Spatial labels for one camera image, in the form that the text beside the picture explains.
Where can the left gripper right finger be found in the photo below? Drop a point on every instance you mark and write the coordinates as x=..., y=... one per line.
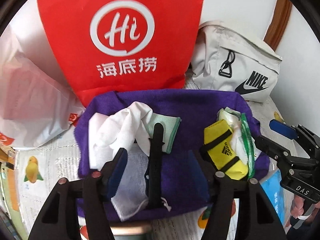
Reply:
x=257, y=218

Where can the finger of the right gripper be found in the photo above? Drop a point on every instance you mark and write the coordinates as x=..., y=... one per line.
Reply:
x=283, y=129
x=275, y=151

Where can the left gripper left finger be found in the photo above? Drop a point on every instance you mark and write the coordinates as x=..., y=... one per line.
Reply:
x=58, y=218

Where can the green wet wipe packet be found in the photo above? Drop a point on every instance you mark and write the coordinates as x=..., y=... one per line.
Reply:
x=248, y=144

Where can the white mesh pouch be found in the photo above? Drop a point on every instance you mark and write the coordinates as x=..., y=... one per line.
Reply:
x=131, y=196

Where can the white tissue wad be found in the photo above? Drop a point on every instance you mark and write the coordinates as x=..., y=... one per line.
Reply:
x=237, y=144

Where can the green tissue pack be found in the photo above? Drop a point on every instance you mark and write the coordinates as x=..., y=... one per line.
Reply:
x=232, y=117

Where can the white cloth glove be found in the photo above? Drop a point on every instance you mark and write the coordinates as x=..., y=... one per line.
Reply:
x=131, y=122

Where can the person's right hand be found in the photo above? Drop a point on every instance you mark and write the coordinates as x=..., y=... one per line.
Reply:
x=297, y=209

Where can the dark green tea tin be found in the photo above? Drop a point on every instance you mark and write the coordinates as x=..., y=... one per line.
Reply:
x=138, y=230

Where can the blue tissue box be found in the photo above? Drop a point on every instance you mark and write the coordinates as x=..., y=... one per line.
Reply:
x=275, y=193

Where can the fruit print tablecloth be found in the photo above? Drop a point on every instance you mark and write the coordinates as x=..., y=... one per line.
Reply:
x=38, y=171

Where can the grey Nike waist bag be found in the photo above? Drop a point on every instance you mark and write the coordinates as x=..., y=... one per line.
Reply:
x=229, y=57

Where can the purple fabric tray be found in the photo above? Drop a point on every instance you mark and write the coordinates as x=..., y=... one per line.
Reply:
x=182, y=185

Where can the wooden nightstand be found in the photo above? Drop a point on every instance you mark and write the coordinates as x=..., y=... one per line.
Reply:
x=8, y=181

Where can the white Miniso plastic bag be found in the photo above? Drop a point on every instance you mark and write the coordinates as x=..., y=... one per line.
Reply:
x=34, y=107

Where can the red Haidilao paper bag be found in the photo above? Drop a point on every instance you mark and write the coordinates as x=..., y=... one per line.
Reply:
x=121, y=45

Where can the brown wooden door frame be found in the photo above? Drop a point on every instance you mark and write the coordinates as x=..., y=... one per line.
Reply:
x=277, y=27

